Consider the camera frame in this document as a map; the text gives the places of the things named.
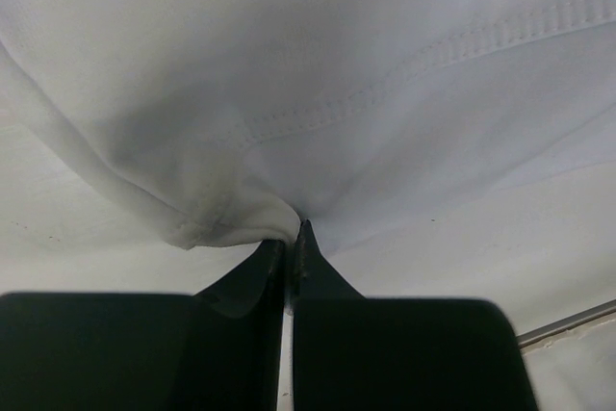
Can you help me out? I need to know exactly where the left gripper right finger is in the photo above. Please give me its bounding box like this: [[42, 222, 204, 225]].
[[291, 221, 529, 410]]

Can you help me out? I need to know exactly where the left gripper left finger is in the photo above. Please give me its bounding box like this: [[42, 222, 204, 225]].
[[1, 241, 285, 410]]

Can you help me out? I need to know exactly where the aluminium table edge rail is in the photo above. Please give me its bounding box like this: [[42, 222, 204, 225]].
[[517, 300, 616, 348]]

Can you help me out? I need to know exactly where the white skirt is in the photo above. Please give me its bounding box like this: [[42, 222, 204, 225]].
[[1, 0, 615, 248]]

